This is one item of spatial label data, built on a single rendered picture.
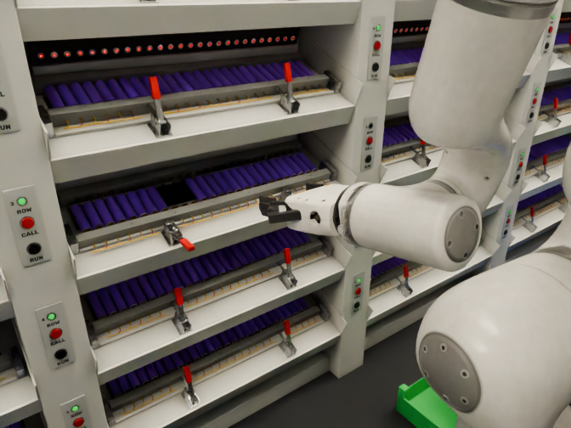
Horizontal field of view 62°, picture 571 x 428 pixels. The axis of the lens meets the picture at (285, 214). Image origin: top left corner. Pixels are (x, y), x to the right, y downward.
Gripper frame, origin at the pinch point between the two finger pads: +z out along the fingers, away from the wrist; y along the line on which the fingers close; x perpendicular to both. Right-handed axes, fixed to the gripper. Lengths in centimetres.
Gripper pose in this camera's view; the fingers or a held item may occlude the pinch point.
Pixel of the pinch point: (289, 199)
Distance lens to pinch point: 76.1
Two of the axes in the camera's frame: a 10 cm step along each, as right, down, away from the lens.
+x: -1.2, -9.6, -2.7
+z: -5.8, -1.5, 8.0
